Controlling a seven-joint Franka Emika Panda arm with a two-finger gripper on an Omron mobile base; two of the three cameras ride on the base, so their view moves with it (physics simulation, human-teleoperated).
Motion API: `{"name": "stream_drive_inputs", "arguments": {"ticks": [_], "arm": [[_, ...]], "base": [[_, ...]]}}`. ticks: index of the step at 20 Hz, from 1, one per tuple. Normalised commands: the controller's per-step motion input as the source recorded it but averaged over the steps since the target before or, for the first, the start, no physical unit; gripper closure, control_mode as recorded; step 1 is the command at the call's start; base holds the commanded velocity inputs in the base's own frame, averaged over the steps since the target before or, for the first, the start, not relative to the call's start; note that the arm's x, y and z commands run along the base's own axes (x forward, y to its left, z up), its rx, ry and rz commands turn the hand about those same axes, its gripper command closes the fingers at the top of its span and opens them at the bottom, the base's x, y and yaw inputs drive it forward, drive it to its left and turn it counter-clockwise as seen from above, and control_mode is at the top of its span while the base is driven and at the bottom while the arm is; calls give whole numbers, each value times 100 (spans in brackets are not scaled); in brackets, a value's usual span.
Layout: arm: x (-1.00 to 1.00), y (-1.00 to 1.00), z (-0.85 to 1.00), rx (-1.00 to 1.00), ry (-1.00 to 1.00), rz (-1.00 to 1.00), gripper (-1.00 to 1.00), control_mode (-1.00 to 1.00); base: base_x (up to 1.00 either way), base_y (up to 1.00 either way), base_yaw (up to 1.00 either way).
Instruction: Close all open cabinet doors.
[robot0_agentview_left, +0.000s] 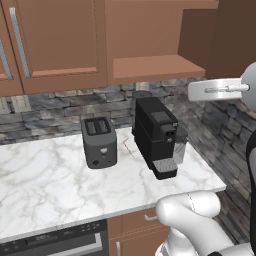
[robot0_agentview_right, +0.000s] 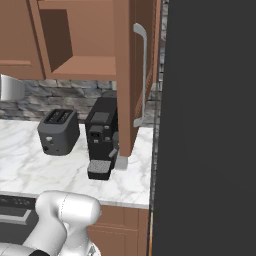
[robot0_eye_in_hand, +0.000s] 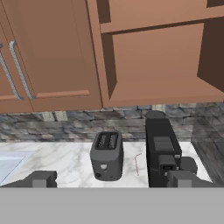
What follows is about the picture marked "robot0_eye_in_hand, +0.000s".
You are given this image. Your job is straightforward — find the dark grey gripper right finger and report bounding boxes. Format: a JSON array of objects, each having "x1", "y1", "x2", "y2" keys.
[{"x1": 166, "y1": 170, "x2": 217, "y2": 188}]

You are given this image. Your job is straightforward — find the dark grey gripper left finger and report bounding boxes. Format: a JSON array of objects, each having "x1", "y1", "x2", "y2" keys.
[{"x1": 0, "y1": 170, "x2": 58, "y2": 188}]

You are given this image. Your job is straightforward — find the brown closed cabinet door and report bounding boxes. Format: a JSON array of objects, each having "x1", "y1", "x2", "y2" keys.
[
  {"x1": 0, "y1": 5, "x2": 35, "y2": 115},
  {"x1": 2, "y1": 0, "x2": 103, "y2": 113}
]

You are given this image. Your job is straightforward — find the brown open cabinet door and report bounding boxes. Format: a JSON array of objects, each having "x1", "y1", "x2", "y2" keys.
[{"x1": 197, "y1": 0, "x2": 224, "y2": 94}]

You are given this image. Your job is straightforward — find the white sink basin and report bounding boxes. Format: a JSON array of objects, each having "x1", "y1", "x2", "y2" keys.
[{"x1": 0, "y1": 150, "x2": 35, "y2": 186}]

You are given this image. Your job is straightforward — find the black coffee machine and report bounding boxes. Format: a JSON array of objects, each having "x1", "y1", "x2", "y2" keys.
[{"x1": 144, "y1": 109, "x2": 199, "y2": 188}]

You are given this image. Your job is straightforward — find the thin red straw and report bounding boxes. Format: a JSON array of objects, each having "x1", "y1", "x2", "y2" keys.
[{"x1": 134, "y1": 152, "x2": 143, "y2": 177}]

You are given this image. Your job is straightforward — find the dark grey toaster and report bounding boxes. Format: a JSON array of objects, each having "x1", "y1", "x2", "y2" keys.
[{"x1": 89, "y1": 130, "x2": 124, "y2": 182}]

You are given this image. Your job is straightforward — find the grey metal cabinet handle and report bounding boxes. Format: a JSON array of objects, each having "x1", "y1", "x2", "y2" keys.
[
  {"x1": 0, "y1": 42, "x2": 25, "y2": 102},
  {"x1": 8, "y1": 39, "x2": 37, "y2": 101}
]

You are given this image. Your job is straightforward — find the open brown wall cabinet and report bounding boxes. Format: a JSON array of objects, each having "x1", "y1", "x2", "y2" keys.
[{"x1": 87, "y1": 0, "x2": 224, "y2": 109}]

